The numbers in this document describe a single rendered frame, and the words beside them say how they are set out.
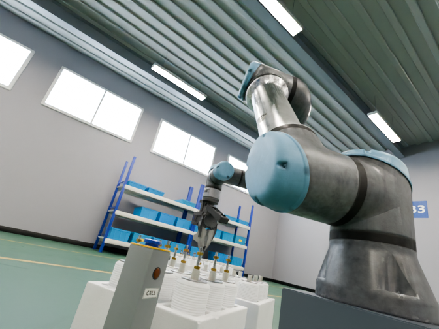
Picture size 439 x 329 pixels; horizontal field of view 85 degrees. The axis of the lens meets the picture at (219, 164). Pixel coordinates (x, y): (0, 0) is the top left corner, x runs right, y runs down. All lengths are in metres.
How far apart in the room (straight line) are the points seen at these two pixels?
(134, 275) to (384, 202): 0.49
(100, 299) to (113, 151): 5.34
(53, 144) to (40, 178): 0.72
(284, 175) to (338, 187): 0.08
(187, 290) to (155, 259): 0.16
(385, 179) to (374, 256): 0.11
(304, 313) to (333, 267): 0.08
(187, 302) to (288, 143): 0.50
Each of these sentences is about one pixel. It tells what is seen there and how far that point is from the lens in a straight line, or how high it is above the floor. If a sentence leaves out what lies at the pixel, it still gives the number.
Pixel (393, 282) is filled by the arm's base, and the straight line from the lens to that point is 0.41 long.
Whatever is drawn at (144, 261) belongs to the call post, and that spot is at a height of 0.28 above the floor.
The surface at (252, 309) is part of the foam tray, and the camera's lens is 1.18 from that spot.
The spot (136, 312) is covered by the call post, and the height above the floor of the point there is 0.19.
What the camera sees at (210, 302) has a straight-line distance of 0.82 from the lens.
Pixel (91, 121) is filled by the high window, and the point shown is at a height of 2.54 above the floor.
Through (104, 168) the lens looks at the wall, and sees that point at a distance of 5.93.
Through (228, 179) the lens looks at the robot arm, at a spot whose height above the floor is 0.61.
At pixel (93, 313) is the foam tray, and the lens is 0.86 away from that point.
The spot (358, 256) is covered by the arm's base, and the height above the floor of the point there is 0.36.
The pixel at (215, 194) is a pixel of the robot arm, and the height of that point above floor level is 0.56.
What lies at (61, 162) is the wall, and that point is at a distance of 5.84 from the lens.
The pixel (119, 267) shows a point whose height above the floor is 0.24.
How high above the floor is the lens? 0.32
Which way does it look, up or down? 21 degrees up
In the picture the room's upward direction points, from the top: 13 degrees clockwise
